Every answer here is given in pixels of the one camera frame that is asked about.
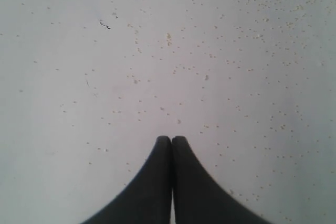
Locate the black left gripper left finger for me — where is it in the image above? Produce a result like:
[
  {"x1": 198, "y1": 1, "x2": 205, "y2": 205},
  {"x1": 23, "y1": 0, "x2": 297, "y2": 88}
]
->
[{"x1": 84, "y1": 136, "x2": 172, "y2": 224}]

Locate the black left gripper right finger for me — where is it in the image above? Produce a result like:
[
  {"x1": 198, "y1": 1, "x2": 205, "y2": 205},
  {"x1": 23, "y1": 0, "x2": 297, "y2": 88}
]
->
[{"x1": 172, "y1": 136, "x2": 268, "y2": 224}]

